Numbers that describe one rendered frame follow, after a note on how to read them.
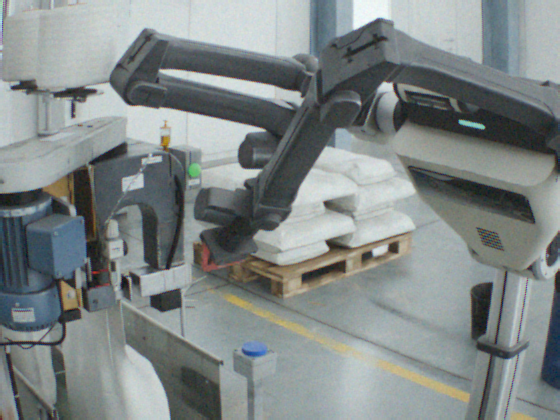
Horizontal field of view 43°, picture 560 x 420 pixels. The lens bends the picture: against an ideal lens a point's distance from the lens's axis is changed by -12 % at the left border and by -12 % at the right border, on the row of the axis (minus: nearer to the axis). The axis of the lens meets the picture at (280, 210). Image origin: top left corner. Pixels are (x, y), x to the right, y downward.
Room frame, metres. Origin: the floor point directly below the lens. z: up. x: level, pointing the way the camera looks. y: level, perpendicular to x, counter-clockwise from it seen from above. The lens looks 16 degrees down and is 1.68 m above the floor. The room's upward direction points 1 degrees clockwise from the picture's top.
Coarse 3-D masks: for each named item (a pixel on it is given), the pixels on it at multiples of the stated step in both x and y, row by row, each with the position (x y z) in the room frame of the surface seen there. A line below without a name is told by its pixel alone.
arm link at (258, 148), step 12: (252, 132) 1.50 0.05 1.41; (264, 132) 1.51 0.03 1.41; (240, 144) 1.51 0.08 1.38; (252, 144) 1.47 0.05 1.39; (264, 144) 1.48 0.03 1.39; (276, 144) 1.50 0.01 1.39; (240, 156) 1.50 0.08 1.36; (252, 156) 1.47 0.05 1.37; (264, 156) 1.48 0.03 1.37; (252, 168) 1.48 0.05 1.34
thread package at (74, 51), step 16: (48, 16) 1.32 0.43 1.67; (64, 16) 1.31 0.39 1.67; (80, 16) 1.31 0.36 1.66; (96, 16) 1.33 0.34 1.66; (112, 16) 1.36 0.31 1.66; (48, 32) 1.32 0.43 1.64; (64, 32) 1.31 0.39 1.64; (80, 32) 1.31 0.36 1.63; (96, 32) 1.33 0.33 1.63; (112, 32) 1.37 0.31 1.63; (48, 48) 1.31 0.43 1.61; (64, 48) 1.31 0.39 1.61; (80, 48) 1.31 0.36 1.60; (96, 48) 1.33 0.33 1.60; (112, 48) 1.37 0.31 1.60; (48, 64) 1.31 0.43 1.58; (64, 64) 1.30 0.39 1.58; (80, 64) 1.31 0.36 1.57; (96, 64) 1.33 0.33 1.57; (112, 64) 1.37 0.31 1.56; (48, 80) 1.31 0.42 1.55; (64, 80) 1.30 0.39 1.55; (80, 80) 1.31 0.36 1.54; (96, 80) 1.33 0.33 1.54
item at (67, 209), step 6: (54, 198) 1.35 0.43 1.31; (60, 198) 1.34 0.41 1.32; (54, 204) 1.34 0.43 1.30; (60, 204) 1.32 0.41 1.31; (66, 204) 1.31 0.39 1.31; (54, 210) 1.34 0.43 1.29; (60, 210) 1.32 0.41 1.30; (66, 210) 1.30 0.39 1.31; (72, 210) 1.29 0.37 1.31; (78, 270) 1.29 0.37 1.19; (66, 276) 1.28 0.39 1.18; (72, 276) 1.29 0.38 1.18; (78, 276) 1.29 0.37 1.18; (66, 282) 1.32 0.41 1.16; (72, 282) 1.30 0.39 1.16; (78, 282) 1.29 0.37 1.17
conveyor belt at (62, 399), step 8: (56, 368) 2.38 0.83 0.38; (56, 376) 2.32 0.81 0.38; (64, 376) 2.33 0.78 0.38; (56, 384) 2.26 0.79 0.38; (64, 384) 2.26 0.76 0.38; (64, 392) 2.20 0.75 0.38; (56, 400) 2.13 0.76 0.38; (64, 400) 2.14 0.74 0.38; (56, 408) 2.08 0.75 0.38; (64, 408) 2.09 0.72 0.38; (64, 416) 2.03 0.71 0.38
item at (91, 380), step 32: (96, 320) 1.72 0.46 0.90; (64, 352) 1.77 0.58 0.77; (96, 352) 1.65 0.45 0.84; (128, 352) 1.63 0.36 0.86; (96, 384) 1.61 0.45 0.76; (128, 384) 1.56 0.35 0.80; (160, 384) 1.61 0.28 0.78; (96, 416) 1.62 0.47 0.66; (128, 416) 1.54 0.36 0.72; (160, 416) 1.59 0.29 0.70
